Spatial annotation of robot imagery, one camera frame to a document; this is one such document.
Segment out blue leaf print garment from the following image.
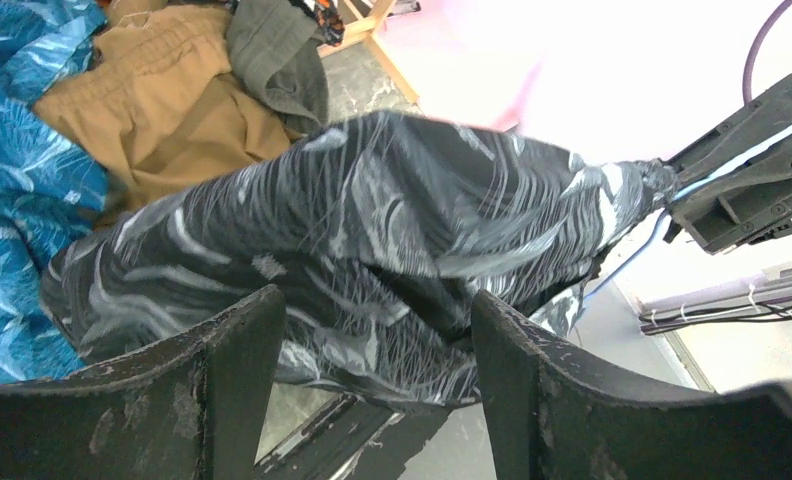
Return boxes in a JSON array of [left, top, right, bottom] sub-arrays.
[[0, 1, 108, 383]]

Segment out wooden clothes rack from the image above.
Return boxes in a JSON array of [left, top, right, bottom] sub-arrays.
[[318, 0, 419, 105]]

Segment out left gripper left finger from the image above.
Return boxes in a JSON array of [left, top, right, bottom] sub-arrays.
[[0, 286, 286, 479]]

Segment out olive green garment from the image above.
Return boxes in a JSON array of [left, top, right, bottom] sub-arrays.
[[226, 0, 329, 135]]

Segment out blue wire hanger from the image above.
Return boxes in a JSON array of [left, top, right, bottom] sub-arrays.
[[583, 124, 792, 304]]

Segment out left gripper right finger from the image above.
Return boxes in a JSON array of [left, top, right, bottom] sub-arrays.
[[471, 292, 792, 480]]

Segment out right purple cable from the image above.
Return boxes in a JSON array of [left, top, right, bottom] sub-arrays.
[[741, 0, 792, 106]]

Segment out orange black patterned garment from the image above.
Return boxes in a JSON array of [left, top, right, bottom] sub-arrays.
[[290, 0, 346, 47]]

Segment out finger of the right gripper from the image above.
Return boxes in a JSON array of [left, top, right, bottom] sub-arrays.
[[666, 73, 792, 183], [664, 155, 792, 255]]

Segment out pink clipboard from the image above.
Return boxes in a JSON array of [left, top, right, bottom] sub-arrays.
[[381, 1, 556, 129]]

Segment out dark leaf print shorts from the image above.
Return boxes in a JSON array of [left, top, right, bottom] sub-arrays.
[[40, 111, 679, 407]]

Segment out brown shorts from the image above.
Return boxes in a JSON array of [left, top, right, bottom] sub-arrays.
[[33, 1, 298, 210]]

